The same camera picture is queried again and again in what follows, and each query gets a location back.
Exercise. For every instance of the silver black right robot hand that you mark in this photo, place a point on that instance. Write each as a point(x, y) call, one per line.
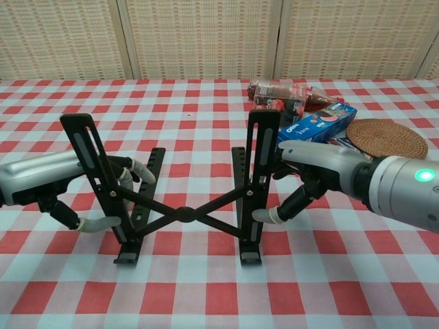
point(329, 164)

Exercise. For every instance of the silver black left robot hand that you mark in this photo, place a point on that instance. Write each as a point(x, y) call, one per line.
point(37, 174)

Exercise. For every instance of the black folding laptop stand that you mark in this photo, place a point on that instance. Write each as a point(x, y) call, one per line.
point(259, 164)

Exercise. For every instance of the dark red striped snack box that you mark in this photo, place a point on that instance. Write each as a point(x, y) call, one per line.
point(339, 142)

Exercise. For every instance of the blue Oreo cookie box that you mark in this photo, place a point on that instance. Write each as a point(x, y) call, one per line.
point(315, 125)

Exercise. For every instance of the round woven rattan coaster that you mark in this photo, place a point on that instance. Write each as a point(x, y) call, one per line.
point(387, 138)

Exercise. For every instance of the cola bottle with red label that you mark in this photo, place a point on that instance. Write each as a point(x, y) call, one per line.
point(319, 97)

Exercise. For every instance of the bamboo folding screen panel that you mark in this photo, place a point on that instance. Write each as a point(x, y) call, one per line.
point(58, 37)
point(356, 37)
point(205, 37)
point(433, 65)

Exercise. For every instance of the red white checked tablecloth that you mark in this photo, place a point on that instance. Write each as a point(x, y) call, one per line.
point(205, 291)

